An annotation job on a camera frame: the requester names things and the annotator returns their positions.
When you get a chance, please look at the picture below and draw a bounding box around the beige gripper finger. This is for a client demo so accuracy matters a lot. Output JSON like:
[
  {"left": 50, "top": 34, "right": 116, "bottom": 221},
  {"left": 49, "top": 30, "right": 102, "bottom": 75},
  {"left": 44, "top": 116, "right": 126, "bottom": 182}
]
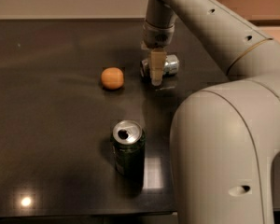
[{"left": 148, "top": 48, "right": 167, "bottom": 86}]

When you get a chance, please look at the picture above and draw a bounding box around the silver 7up can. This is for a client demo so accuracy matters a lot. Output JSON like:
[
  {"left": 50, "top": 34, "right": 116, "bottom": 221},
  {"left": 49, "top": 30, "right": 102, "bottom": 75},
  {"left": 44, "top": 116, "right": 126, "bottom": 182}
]
[{"left": 140, "top": 54, "right": 179, "bottom": 78}]

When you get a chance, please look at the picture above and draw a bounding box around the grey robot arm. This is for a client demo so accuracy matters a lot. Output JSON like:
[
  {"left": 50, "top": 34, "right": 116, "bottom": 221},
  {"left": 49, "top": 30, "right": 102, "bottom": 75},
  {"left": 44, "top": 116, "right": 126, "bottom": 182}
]
[{"left": 144, "top": 0, "right": 280, "bottom": 224}]

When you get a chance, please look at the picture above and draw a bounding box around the green soda can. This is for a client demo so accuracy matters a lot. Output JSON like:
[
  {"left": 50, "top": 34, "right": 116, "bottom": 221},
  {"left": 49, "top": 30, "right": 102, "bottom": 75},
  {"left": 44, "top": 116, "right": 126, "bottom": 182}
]
[{"left": 111, "top": 120, "right": 146, "bottom": 178}]

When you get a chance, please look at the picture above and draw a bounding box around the orange fruit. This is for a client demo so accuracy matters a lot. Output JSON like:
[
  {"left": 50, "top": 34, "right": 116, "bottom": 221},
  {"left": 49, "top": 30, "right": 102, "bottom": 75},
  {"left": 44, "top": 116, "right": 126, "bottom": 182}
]
[{"left": 101, "top": 67, "right": 124, "bottom": 90}]

